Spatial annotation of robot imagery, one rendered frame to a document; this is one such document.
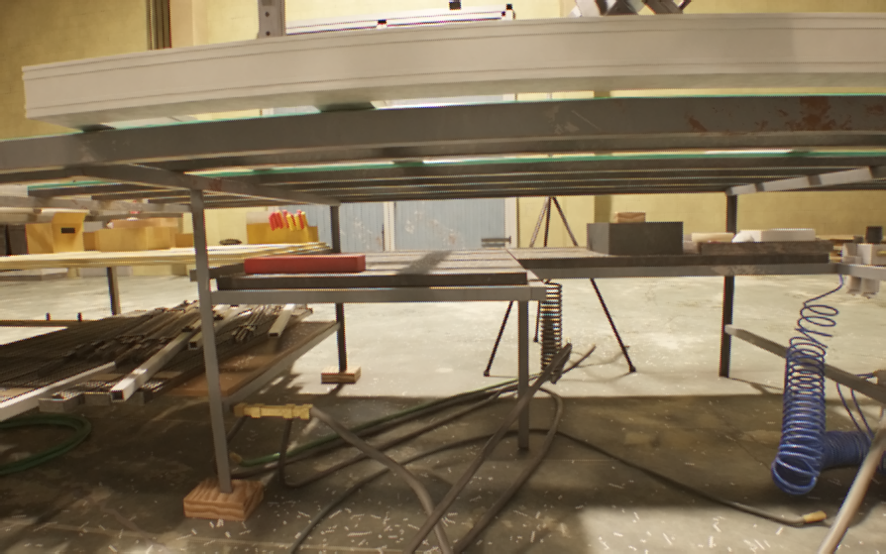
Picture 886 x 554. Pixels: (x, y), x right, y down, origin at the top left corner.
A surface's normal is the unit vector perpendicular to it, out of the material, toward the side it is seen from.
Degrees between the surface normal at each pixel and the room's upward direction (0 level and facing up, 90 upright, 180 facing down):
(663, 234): 90
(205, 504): 90
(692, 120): 90
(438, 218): 90
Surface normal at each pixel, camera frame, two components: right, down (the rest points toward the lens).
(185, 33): -0.08, 0.11
